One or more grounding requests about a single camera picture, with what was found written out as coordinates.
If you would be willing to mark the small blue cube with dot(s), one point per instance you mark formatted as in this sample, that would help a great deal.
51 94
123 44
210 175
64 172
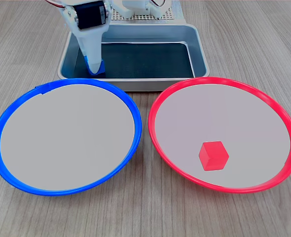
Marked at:
101 69

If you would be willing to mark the small red cube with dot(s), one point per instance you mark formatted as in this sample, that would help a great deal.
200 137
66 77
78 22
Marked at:
213 155

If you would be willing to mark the steel tray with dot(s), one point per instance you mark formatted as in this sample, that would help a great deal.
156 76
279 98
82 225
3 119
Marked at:
202 64

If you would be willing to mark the blue-rimmed white plate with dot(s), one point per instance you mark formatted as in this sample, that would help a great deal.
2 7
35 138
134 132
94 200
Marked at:
66 138

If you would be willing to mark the red-rimmed white plate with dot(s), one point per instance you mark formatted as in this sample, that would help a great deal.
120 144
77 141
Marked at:
246 118

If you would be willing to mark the pale perforated base plate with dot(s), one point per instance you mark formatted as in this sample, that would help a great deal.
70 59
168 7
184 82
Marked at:
170 13

